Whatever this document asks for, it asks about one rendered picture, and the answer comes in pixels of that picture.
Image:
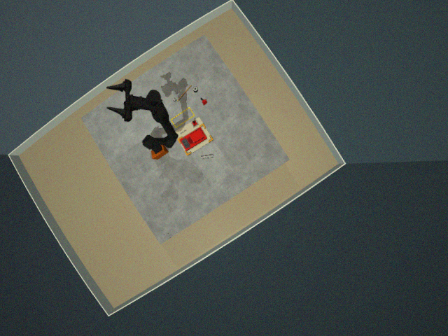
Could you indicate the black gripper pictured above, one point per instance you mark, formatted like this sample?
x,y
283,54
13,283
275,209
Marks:
x,y
133,101

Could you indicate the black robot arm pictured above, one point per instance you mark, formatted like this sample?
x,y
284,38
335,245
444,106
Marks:
x,y
154,104

